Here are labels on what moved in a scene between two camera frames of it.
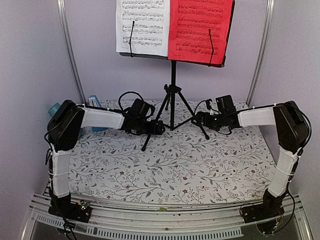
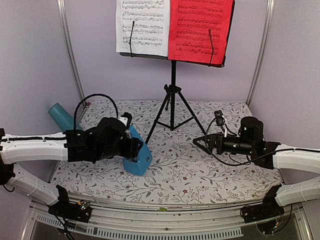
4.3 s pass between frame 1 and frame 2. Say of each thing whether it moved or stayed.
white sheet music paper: stayed
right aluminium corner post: stayed
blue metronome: moved
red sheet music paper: stayed
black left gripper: moved
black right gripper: moved
